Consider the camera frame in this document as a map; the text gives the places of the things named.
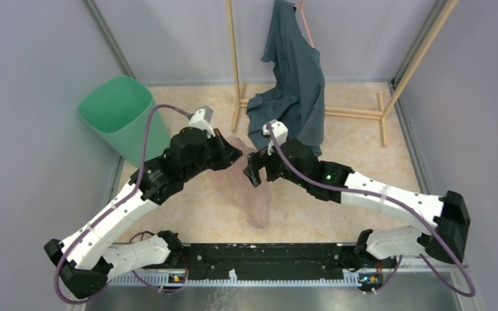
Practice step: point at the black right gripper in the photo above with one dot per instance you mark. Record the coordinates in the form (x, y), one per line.
(259, 159)

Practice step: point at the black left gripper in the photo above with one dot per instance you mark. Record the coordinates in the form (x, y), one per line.
(228, 153)

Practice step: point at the pink plastic trash bag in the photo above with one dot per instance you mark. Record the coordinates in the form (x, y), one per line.
(234, 188)

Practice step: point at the green plastic trash bin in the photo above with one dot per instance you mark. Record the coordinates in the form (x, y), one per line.
(117, 111)

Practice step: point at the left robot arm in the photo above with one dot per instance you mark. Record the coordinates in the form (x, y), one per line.
(87, 260)

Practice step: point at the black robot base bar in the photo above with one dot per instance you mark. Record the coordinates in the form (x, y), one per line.
(272, 262)

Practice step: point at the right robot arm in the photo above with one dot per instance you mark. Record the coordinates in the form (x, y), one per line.
(435, 225)

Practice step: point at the wooden clothes rack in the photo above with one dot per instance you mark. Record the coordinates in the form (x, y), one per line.
(433, 26)

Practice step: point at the dark teal shirt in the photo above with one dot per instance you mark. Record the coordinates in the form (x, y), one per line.
(298, 98)

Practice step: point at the pink clothes hanger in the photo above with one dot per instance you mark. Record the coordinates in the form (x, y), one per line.
(301, 8)

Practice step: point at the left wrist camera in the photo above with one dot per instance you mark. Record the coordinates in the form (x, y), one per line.
(201, 119)

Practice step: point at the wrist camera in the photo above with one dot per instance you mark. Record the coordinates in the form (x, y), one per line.
(277, 132)
(201, 119)

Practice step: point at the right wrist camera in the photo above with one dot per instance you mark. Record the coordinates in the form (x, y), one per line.
(277, 132)

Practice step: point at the white cable duct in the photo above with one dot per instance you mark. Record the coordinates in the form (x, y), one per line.
(177, 279)

